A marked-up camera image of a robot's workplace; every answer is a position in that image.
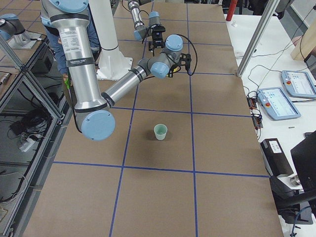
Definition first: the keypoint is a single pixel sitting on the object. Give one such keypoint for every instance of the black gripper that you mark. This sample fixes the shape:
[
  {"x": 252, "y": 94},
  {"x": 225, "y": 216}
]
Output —
[
  {"x": 156, "y": 39},
  {"x": 171, "y": 71}
]

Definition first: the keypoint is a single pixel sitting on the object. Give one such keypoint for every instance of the yellow cup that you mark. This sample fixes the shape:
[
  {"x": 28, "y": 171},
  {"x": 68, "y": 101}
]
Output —
[{"x": 176, "y": 70}]

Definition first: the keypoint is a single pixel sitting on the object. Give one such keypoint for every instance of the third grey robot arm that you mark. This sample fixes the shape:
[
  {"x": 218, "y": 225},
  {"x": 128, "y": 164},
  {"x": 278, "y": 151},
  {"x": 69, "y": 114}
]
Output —
[{"x": 12, "y": 30}]

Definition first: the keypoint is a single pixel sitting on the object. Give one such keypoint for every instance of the light green cup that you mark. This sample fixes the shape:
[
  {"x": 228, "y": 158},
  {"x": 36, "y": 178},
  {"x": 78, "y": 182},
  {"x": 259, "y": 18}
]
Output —
[{"x": 160, "y": 131}]

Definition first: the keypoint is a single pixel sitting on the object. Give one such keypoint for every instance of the red cylinder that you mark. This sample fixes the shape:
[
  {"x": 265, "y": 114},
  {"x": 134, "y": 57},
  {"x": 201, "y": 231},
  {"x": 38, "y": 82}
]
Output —
[{"x": 231, "y": 10}]

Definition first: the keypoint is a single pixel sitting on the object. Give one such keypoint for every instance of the person in blue shirt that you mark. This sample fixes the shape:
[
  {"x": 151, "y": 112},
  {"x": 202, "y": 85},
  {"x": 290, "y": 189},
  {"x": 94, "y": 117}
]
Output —
[{"x": 70, "y": 31}]

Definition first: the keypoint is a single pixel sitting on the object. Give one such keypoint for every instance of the near blue teach pendant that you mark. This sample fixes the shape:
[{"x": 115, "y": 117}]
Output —
[{"x": 277, "y": 104}]

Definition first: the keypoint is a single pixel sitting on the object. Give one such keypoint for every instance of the blue teach pendant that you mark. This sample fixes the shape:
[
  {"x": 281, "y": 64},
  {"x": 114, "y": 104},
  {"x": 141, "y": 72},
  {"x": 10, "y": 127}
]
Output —
[
  {"x": 298, "y": 84},
  {"x": 277, "y": 104}
]

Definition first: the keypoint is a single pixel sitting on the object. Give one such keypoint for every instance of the far blue teach pendant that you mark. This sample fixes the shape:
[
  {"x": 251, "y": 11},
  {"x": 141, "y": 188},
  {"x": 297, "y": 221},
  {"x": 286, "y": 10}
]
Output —
[{"x": 298, "y": 84}]

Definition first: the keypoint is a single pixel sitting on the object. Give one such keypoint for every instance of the small black box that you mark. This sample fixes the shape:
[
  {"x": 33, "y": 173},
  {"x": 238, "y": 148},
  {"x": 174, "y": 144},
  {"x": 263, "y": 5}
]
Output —
[{"x": 275, "y": 160}]

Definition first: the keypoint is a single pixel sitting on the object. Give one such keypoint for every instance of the wooden board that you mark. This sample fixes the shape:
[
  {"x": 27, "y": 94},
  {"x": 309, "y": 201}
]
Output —
[{"x": 306, "y": 44}]

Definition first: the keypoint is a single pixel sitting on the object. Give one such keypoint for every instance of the black computer monitor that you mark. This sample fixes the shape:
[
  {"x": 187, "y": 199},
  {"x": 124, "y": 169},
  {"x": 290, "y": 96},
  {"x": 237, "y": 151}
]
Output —
[{"x": 297, "y": 207}]

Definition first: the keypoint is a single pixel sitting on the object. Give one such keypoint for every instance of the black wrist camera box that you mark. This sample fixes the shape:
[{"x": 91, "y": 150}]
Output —
[
  {"x": 158, "y": 30},
  {"x": 185, "y": 60}
]

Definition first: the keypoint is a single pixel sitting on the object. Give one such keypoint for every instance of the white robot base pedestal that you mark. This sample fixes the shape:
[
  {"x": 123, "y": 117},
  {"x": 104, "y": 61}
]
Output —
[{"x": 112, "y": 64}]

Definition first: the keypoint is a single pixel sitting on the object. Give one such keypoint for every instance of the green handled tool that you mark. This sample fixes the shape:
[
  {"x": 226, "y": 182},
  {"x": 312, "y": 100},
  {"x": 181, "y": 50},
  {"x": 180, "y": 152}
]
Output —
[{"x": 67, "y": 82}]

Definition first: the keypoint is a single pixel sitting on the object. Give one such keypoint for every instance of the aluminium frame post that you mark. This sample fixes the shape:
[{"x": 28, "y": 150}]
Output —
[{"x": 263, "y": 22}]

